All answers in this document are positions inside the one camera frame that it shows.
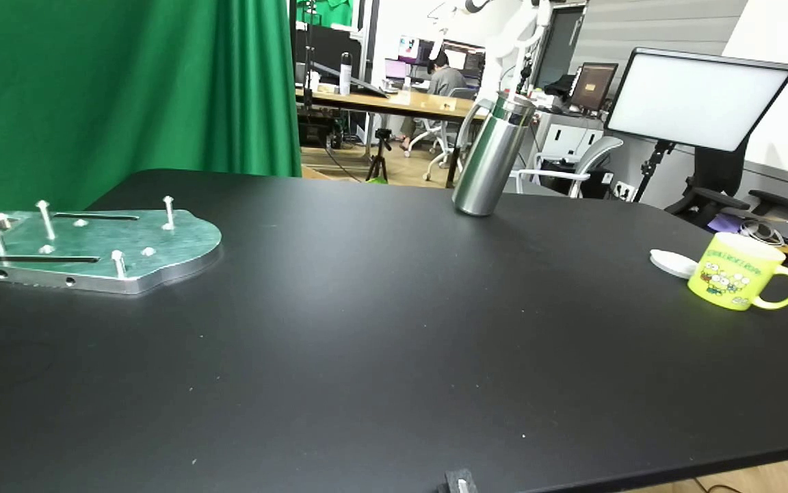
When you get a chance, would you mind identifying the wooden office desk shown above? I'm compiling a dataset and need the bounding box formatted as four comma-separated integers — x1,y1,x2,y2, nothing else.
294,85,512,129

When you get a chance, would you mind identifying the seated person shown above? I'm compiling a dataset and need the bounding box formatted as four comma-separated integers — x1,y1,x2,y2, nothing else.
427,49,469,100

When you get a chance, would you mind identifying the black camera tripod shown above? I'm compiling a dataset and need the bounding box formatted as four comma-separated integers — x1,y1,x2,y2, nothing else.
360,126,397,185

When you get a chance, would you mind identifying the white drink bottle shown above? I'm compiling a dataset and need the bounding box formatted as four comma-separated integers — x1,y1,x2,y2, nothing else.
337,52,355,100

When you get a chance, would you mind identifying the dark laptop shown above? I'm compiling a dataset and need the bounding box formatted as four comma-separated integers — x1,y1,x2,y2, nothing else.
567,62,624,119

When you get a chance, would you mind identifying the yellow printed mug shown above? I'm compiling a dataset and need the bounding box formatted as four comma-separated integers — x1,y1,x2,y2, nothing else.
684,231,788,316

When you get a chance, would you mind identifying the dark background monitor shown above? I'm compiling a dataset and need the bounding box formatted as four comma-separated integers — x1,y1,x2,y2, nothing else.
534,3,591,94

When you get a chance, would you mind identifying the large white-screen monitor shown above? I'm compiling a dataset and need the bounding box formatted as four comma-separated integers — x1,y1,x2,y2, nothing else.
601,46,788,157

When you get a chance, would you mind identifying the silver metal flask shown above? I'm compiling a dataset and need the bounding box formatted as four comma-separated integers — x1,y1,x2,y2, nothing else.
448,94,538,222

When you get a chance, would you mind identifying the green curtain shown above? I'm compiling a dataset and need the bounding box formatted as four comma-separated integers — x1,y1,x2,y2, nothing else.
0,0,304,231

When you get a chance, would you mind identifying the white oval object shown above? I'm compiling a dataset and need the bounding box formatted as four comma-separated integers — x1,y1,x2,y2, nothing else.
646,248,703,282

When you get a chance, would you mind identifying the green metal base plate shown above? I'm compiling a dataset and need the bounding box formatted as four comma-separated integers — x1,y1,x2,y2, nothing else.
0,207,226,303

